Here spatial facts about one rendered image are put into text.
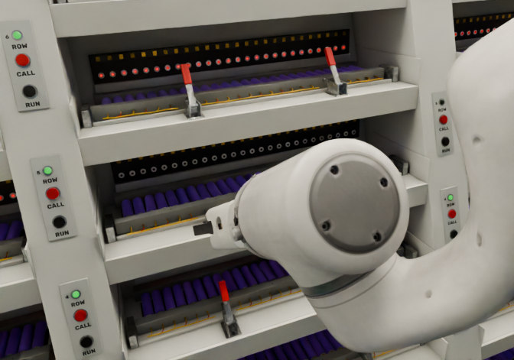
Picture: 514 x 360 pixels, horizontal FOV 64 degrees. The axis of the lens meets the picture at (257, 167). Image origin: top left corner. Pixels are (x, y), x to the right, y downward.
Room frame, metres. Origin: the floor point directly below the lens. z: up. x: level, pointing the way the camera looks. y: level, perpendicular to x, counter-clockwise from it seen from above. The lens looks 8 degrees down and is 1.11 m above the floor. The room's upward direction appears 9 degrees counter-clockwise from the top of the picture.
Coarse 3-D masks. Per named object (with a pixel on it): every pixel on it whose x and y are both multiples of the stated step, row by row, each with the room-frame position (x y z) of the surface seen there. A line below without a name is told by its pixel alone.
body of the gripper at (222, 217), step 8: (232, 200) 0.42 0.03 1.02; (216, 208) 0.42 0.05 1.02; (224, 208) 0.40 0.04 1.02; (232, 208) 0.39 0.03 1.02; (208, 216) 0.44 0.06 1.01; (216, 216) 0.41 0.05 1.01; (224, 216) 0.39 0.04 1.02; (232, 216) 0.38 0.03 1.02; (216, 224) 0.41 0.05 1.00; (224, 224) 0.39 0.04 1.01; (232, 224) 0.38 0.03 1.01; (216, 232) 0.41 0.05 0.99; (224, 232) 0.39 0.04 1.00; (216, 240) 0.42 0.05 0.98; (224, 240) 0.39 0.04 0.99; (232, 240) 0.38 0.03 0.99; (240, 240) 0.38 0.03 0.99; (216, 248) 0.43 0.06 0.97; (224, 248) 0.41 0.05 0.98; (232, 248) 0.39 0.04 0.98; (240, 248) 0.39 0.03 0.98
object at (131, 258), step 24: (384, 144) 0.91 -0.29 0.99; (216, 168) 0.84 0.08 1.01; (408, 168) 0.83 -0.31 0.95; (96, 192) 0.73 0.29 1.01; (408, 192) 0.78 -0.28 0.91; (96, 216) 0.65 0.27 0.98; (120, 216) 0.74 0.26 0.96; (144, 240) 0.66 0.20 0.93; (168, 240) 0.65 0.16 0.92; (192, 240) 0.65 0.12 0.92; (120, 264) 0.62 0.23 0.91; (144, 264) 0.63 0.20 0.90; (168, 264) 0.65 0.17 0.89
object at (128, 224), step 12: (192, 204) 0.72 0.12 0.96; (204, 204) 0.72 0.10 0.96; (216, 204) 0.73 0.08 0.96; (132, 216) 0.69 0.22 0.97; (144, 216) 0.69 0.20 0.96; (156, 216) 0.69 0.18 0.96; (168, 216) 0.70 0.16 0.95; (180, 216) 0.71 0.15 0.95; (192, 216) 0.72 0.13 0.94; (120, 228) 0.68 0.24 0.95; (132, 228) 0.68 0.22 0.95; (144, 228) 0.68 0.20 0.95; (156, 228) 0.68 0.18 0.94
